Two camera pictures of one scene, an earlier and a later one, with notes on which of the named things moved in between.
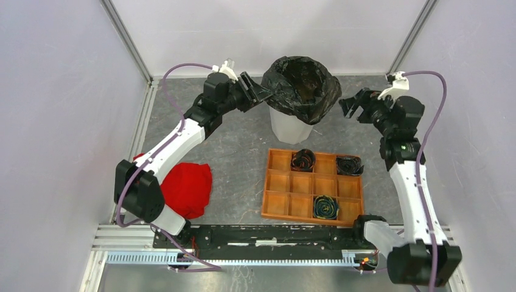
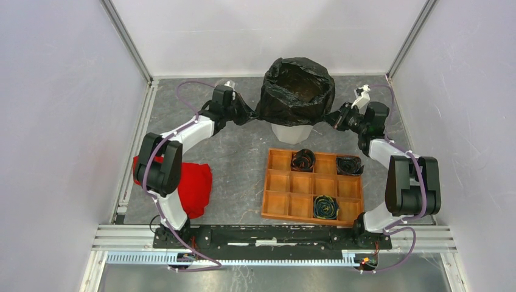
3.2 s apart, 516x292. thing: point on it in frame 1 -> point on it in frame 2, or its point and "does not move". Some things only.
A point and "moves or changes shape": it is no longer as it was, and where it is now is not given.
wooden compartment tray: x=289 y=195 does not move
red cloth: x=187 y=188 does not move
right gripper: x=367 y=99 -> x=338 y=117
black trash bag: x=302 y=86 moves or changes shape
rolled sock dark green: x=349 y=165 does not move
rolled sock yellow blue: x=325 y=207 does not move
